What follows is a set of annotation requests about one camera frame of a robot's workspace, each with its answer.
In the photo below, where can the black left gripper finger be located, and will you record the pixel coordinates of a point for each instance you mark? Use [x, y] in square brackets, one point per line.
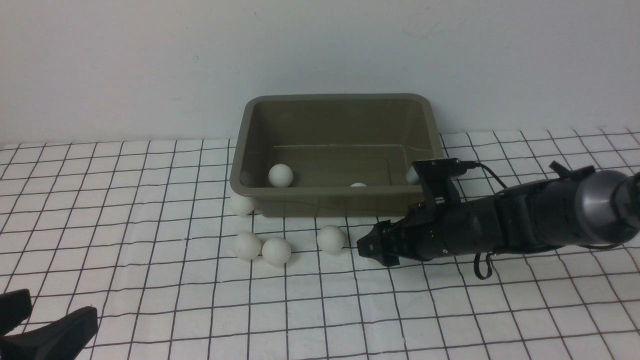
[60, 340]
[15, 307]

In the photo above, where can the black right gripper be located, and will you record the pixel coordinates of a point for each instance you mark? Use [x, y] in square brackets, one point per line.
[448, 229]

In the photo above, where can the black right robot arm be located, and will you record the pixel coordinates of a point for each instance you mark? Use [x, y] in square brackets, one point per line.
[583, 207]

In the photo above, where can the olive green plastic bin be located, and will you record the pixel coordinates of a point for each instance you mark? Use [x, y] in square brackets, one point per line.
[331, 141]

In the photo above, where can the white grid-pattern tablecloth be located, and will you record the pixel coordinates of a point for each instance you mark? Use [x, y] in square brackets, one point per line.
[141, 230]

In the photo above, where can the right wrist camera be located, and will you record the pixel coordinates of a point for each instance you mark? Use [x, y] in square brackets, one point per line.
[435, 177]

